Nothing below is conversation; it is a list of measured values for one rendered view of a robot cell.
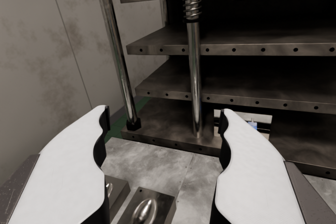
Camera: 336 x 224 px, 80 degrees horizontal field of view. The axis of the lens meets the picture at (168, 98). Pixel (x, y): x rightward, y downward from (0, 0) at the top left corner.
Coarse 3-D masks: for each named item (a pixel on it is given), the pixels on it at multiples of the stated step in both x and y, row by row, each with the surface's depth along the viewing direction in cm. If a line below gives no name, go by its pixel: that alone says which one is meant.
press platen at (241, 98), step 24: (168, 72) 135; (216, 72) 126; (240, 72) 122; (264, 72) 118; (288, 72) 114; (312, 72) 111; (168, 96) 112; (216, 96) 101; (240, 96) 96; (264, 96) 94; (288, 96) 91; (312, 96) 89
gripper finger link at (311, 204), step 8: (288, 168) 8; (296, 168) 8; (288, 176) 7; (296, 176) 7; (304, 176) 7; (296, 184) 7; (304, 184) 7; (296, 192) 7; (304, 192) 7; (312, 192) 7; (304, 200) 7; (312, 200) 7; (320, 200) 7; (304, 208) 6; (312, 208) 6; (320, 208) 6; (328, 208) 6; (304, 216) 6; (312, 216) 6; (320, 216) 6; (328, 216) 6
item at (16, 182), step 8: (24, 160) 8; (32, 160) 8; (24, 168) 7; (32, 168) 7; (16, 176) 7; (24, 176) 7; (8, 184) 7; (16, 184) 7; (24, 184) 7; (0, 192) 7; (8, 192) 7; (16, 192) 7; (0, 200) 6; (8, 200) 6; (16, 200) 6; (0, 208) 6; (8, 208) 6; (0, 216) 6; (8, 216) 6
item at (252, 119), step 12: (216, 108) 104; (228, 108) 103; (240, 108) 102; (252, 108) 100; (264, 108) 99; (216, 120) 107; (252, 120) 99; (264, 120) 96; (216, 132) 110; (264, 132) 99
